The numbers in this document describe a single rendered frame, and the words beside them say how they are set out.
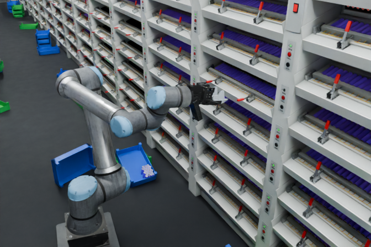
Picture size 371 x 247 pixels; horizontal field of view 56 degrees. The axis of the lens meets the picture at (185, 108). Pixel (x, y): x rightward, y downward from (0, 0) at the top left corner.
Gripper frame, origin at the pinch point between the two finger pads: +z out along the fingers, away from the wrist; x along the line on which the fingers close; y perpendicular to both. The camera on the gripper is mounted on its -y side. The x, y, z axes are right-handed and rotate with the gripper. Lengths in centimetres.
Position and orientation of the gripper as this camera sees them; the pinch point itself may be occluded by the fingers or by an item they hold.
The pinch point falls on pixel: (222, 99)
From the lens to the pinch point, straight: 162.0
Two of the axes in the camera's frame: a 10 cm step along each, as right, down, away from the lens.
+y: 1.6, -9.2, -3.5
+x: -5.0, -3.8, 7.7
